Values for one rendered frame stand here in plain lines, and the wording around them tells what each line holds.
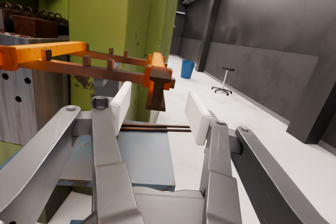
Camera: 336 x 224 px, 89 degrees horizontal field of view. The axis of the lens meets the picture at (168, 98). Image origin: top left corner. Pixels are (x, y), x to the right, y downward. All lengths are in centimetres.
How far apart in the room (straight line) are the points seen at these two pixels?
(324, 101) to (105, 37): 252
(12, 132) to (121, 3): 69
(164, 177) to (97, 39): 63
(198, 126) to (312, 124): 270
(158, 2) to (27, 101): 89
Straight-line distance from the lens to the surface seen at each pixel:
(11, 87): 87
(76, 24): 90
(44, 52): 40
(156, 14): 122
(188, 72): 479
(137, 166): 49
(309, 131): 285
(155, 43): 122
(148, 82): 29
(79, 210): 127
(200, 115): 15
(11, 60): 34
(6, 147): 103
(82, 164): 50
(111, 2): 83
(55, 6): 137
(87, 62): 37
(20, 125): 92
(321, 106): 278
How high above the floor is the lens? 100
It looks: 19 degrees down
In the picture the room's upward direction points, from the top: 10 degrees clockwise
